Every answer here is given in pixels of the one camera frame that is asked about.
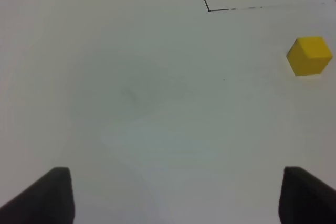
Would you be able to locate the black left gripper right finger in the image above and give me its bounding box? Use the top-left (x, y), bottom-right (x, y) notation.
top-left (278, 167), bottom-right (335, 224)

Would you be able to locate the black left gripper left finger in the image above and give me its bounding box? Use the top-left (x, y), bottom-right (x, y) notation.
top-left (1, 167), bottom-right (75, 223)

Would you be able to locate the yellow cube block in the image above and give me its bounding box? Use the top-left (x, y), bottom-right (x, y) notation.
top-left (286, 37), bottom-right (333, 76)

